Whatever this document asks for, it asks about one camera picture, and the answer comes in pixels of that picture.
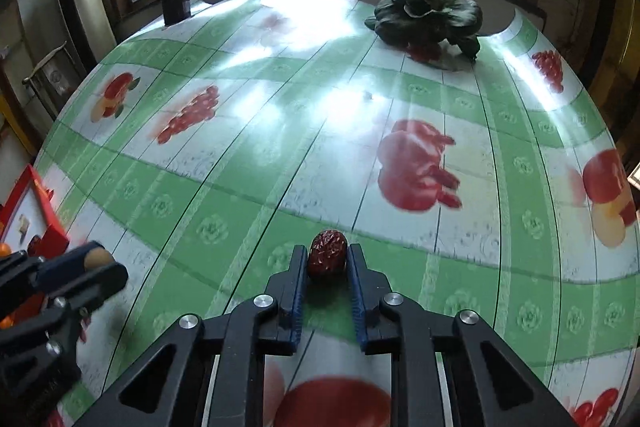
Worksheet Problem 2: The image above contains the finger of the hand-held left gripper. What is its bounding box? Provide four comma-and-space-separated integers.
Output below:
45, 263, 129, 328
27, 244, 101, 293

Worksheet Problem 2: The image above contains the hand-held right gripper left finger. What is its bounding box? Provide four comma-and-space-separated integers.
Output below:
102, 245, 308, 427

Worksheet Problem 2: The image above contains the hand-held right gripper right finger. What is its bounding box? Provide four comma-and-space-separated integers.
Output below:
347, 243, 576, 427

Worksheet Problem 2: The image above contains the brown round fruit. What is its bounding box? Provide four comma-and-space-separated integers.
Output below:
84, 248, 116, 275

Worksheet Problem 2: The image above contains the red box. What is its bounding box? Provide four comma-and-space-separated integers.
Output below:
0, 164, 69, 258

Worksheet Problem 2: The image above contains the green fruit-print tablecloth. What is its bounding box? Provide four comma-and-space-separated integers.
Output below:
35, 0, 640, 427

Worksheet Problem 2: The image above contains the wooden stand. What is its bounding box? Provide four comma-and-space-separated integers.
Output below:
22, 42, 83, 118

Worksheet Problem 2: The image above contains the black plant pot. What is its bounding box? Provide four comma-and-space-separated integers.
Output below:
162, 0, 192, 26

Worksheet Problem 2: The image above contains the dark green crumpled cloth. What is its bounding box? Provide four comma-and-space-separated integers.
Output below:
365, 0, 483, 62

